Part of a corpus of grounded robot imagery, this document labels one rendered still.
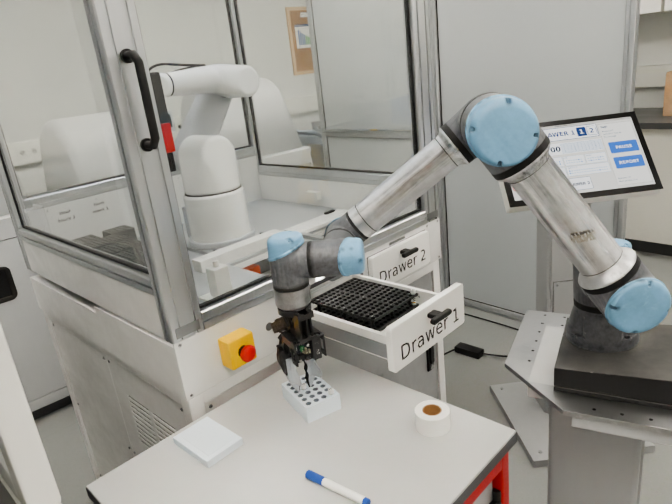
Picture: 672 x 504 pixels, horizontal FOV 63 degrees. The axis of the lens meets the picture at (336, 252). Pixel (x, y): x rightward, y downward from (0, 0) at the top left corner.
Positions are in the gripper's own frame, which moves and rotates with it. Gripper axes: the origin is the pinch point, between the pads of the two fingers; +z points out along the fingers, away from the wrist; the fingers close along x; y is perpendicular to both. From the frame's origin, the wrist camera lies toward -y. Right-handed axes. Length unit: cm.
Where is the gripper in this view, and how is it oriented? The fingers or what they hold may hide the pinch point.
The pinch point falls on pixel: (302, 382)
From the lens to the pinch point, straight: 126.4
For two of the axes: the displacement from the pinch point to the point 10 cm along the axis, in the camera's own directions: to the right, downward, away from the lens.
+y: 5.1, 2.3, -8.3
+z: 1.1, 9.4, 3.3
